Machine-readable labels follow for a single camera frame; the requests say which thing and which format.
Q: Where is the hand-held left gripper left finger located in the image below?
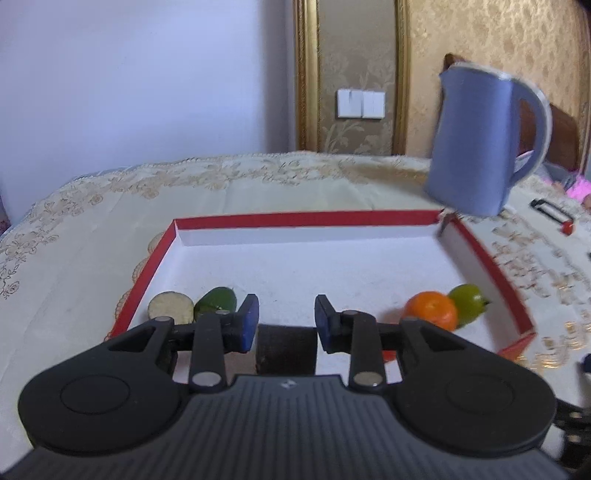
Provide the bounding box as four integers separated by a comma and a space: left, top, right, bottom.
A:
108, 294, 260, 389

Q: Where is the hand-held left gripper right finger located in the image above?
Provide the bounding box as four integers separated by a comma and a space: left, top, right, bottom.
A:
314, 294, 469, 389

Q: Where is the green cucumber piece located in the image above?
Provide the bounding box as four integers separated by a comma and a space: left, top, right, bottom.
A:
194, 287, 237, 321

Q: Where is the dark sugarcane piece scratched bark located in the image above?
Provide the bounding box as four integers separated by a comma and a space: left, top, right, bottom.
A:
255, 324, 319, 376

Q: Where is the red shallow cardboard box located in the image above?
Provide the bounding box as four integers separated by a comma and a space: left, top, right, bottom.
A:
110, 210, 537, 361

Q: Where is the dark sugarcane piece pale cut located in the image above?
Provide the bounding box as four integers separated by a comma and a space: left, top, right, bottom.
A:
148, 292, 195, 324

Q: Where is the orange tangerine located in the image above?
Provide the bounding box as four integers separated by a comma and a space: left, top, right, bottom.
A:
404, 291, 459, 332

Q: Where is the large green tomato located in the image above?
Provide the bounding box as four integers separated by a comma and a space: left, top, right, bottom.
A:
448, 283, 492, 328

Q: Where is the black tool with red knob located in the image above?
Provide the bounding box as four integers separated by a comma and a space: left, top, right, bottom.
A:
530, 198, 578, 236

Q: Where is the grey bedding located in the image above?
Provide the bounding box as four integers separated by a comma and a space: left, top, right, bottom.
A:
541, 162, 578, 191

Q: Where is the brown wooden headboard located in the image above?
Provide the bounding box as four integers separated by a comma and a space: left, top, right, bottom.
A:
443, 53, 583, 175

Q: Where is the blue electric kettle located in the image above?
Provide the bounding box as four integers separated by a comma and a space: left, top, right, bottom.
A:
424, 64, 553, 217

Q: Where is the white wall switch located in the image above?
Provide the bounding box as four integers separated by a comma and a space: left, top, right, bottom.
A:
337, 89, 363, 119
361, 91, 385, 120

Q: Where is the gold wall panel frame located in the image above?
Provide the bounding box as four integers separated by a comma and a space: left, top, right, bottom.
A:
292, 0, 411, 157

